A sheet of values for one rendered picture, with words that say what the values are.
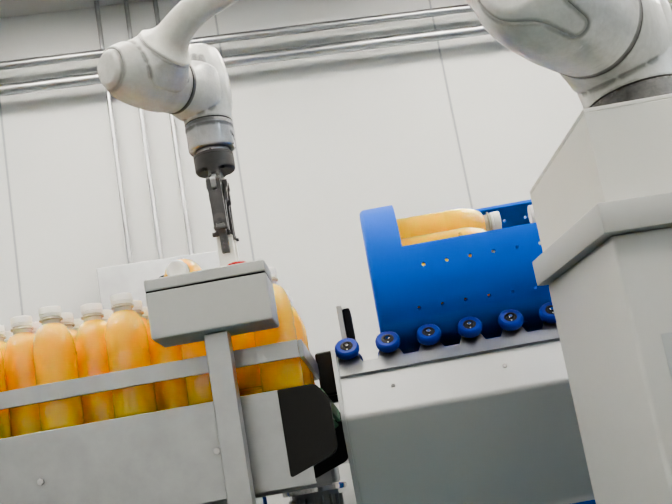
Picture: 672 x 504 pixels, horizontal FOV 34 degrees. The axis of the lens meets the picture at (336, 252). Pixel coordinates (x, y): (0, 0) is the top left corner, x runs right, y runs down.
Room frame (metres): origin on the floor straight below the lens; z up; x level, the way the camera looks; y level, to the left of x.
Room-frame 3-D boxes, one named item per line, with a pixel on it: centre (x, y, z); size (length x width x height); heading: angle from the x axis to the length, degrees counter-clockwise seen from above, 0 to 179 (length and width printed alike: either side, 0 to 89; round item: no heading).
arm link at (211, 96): (1.93, 0.20, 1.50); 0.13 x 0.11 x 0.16; 145
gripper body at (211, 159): (1.94, 0.20, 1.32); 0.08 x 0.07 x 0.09; 179
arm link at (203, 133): (1.94, 0.20, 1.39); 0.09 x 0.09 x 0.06
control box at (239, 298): (1.77, 0.22, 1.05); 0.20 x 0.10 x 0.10; 89
